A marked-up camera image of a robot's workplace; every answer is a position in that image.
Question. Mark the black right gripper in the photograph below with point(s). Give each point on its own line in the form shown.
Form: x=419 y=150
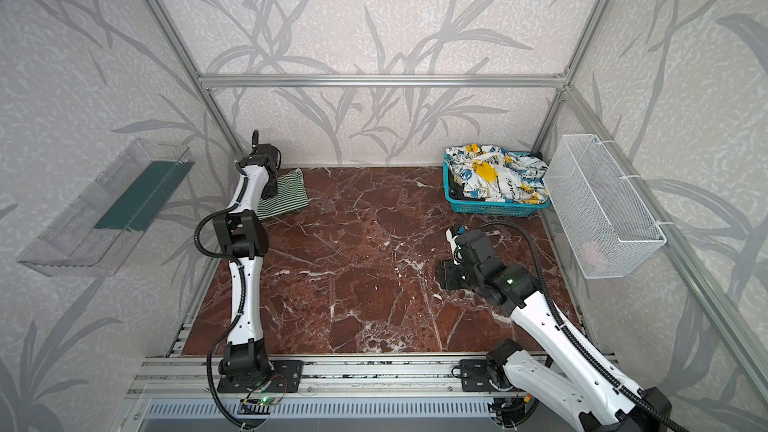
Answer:
x=454 y=274

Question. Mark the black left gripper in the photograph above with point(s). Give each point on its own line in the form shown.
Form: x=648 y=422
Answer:
x=268 y=185

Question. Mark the green white striped shirt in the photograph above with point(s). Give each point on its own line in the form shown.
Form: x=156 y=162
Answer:
x=291 y=197

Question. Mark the white yellow blue printed garment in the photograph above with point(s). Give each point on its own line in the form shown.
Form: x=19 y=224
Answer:
x=490 y=173

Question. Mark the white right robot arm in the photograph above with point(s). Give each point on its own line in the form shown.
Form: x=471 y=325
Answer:
x=589 y=393

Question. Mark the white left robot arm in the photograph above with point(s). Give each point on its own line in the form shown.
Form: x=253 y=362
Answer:
x=244 y=242

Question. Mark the teal plastic laundry basket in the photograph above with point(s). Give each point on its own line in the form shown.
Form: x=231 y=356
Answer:
x=489 y=208

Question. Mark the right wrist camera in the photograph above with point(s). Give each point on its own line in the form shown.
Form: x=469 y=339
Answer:
x=472 y=248

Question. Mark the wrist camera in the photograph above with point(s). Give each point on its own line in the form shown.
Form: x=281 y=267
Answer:
x=264 y=155
x=472 y=248

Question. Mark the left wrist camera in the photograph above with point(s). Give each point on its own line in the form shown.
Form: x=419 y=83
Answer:
x=264 y=155

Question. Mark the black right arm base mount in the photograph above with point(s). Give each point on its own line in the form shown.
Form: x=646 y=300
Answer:
x=485 y=374

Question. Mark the white wire mesh basket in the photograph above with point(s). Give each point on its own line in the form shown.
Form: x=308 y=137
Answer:
x=609 y=228

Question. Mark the clear plastic wall tray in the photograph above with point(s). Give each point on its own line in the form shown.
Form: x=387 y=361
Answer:
x=95 y=234

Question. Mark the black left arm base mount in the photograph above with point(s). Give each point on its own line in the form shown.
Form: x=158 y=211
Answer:
x=284 y=378

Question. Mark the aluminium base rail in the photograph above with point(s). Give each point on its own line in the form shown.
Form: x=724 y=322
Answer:
x=331 y=387

